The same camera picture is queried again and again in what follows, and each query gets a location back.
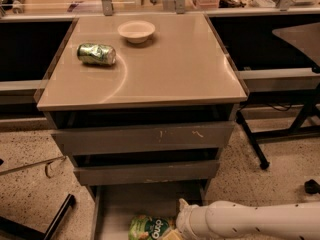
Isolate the green rice chip bag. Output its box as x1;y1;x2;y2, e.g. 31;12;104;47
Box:
128;215;175;240

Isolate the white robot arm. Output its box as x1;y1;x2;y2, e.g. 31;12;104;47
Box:
160;199;320;240

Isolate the grey middle drawer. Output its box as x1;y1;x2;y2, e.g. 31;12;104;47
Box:
74;160;219;186

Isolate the grey open bottom drawer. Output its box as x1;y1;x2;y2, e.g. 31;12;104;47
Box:
90;181;208;240

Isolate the grey drawer cabinet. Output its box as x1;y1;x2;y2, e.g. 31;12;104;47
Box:
36;13;248;192

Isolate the grey top drawer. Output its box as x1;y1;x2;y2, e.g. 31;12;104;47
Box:
52;121;234;156

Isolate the black table leg right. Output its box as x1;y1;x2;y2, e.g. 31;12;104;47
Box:
236;111;269;170

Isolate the black stand leg left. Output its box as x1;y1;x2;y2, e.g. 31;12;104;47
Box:
0;194;76;240

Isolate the black caster wheel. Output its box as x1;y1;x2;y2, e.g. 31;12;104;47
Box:
304;179;320;194

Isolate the thin metal rod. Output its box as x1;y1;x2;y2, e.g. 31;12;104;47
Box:
0;156;66;179

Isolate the crushed green soda can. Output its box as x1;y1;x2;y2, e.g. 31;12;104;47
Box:
77;43;116;66

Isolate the white paper bowl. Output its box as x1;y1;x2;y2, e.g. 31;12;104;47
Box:
118;20;155;44

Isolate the grey side table top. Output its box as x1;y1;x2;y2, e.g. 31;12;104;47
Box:
272;22;320;69

